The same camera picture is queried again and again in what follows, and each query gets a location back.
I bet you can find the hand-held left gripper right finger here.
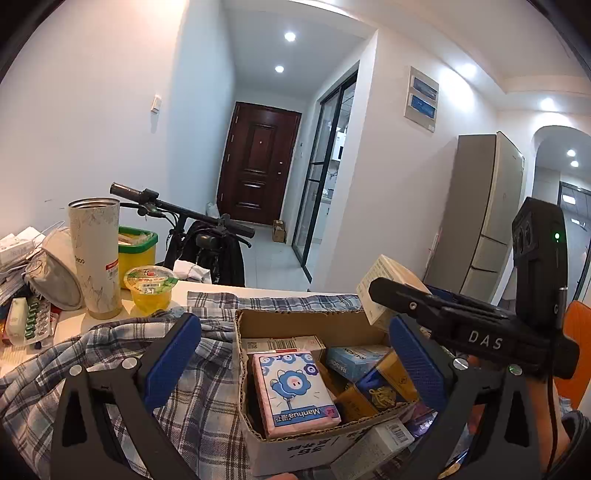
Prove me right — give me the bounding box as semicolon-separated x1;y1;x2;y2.
388;315;543;480

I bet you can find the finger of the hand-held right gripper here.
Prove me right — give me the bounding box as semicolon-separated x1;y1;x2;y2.
368;277;462;333
425;285;497;311

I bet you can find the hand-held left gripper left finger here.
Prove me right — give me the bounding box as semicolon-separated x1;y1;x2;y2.
50;313;204;480

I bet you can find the cream small box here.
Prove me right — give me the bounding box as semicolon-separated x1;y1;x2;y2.
355;255;428;333

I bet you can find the purple barcode box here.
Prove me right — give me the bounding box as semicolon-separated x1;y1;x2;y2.
406;401;439;439

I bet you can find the cardboard box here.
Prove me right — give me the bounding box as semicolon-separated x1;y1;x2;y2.
232;308;444;478

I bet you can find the dark blue gold-emblem box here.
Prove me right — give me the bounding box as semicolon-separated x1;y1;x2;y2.
355;364;419;414

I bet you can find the blue and white cigarette box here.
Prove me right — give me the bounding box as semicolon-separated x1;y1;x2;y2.
325;345;393;381

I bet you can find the blue plaid shirt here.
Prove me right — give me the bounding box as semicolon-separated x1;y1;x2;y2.
0;291;444;480

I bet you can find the yellow jelly cup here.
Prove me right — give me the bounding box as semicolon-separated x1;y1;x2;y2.
123;265;178;317

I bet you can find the orange chair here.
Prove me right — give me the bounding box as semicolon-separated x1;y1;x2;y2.
556;300;591;398

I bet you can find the white cloth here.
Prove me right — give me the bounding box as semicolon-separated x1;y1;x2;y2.
173;259;213;284

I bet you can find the beige refrigerator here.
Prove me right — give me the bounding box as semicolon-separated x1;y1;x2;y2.
424;131;526;305

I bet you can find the yellow green-lidded container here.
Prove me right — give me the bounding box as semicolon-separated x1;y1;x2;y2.
117;226;159;291

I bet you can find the white printed box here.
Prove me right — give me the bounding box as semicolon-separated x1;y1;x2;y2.
330;421;416;480

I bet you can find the black bag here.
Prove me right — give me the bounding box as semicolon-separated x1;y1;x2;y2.
182;220;245;288

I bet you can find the tall white tumbler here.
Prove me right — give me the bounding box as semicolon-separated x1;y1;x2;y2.
68;198;124;320

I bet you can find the pink tissue pack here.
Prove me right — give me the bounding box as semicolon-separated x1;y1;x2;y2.
252;351;342;439

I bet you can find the green pill blister pack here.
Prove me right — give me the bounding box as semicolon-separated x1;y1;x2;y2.
21;300;54;344

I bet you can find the black bicycle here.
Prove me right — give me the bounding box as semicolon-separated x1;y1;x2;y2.
109;182;256;287

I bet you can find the black-framed glass sliding door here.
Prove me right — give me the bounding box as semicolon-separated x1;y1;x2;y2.
292;69;360;284

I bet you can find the pile of small packets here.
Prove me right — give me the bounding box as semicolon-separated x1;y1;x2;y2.
0;226;61;352

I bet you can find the brown door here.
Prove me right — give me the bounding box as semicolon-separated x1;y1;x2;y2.
217;102;302;227

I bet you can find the grey electrical panel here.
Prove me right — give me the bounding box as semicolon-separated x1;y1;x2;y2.
404;65;439;134

